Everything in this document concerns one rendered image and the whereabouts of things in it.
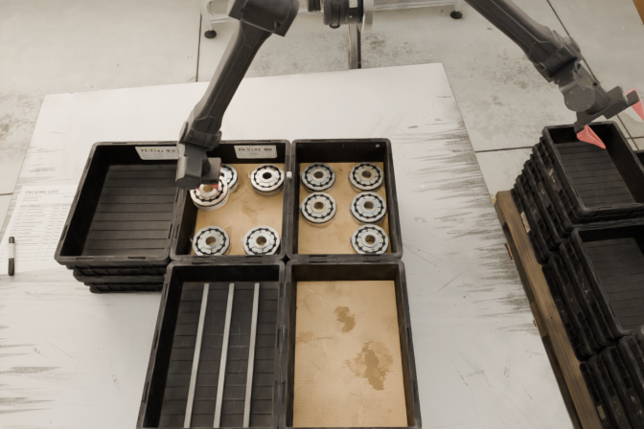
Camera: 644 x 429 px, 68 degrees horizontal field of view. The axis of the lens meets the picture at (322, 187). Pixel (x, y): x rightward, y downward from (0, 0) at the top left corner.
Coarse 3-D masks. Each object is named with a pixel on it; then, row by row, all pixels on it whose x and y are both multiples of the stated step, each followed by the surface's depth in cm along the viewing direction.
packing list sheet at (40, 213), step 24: (24, 192) 162; (48, 192) 162; (72, 192) 162; (24, 216) 157; (48, 216) 157; (24, 240) 152; (48, 240) 152; (0, 264) 147; (24, 264) 147; (48, 264) 147
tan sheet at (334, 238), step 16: (336, 176) 148; (304, 192) 145; (336, 192) 145; (352, 192) 145; (384, 192) 144; (320, 208) 142; (336, 208) 142; (368, 208) 142; (304, 224) 139; (336, 224) 139; (352, 224) 138; (384, 224) 138; (304, 240) 136; (320, 240) 136; (336, 240) 136
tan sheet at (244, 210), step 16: (240, 176) 149; (240, 192) 145; (224, 208) 142; (240, 208) 142; (256, 208) 142; (272, 208) 142; (208, 224) 139; (224, 224) 139; (240, 224) 139; (256, 224) 139; (272, 224) 139; (240, 240) 136
